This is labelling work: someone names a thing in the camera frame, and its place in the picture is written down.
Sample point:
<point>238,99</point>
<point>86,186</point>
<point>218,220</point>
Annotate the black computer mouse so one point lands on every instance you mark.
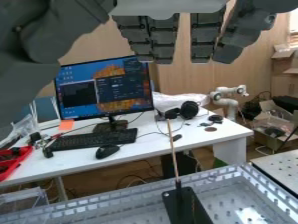
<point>107,151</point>

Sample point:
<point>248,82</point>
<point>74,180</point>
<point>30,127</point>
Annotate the computer monitor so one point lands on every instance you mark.
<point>105,86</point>

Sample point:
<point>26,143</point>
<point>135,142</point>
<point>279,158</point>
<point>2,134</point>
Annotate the black headphones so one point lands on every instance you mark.
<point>190,109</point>

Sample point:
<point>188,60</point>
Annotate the cardboard box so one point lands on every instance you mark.
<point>277,123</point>

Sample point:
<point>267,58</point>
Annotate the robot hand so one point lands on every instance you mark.
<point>35,36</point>

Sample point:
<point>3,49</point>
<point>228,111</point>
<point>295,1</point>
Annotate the thin stick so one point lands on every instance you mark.
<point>174,150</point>

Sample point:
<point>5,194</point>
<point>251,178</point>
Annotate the white desk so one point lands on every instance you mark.
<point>147,146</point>

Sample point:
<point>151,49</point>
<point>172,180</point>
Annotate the small white jointed device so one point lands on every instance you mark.
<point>228,96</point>

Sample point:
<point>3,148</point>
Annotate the black plate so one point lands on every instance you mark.
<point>182,206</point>

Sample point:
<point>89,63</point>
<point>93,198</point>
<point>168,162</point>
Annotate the orange sticky note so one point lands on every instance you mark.
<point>67,124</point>

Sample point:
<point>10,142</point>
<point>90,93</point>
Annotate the black keyboard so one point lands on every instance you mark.
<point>94,139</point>

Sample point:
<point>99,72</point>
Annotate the clear box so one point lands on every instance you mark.
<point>248,186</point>

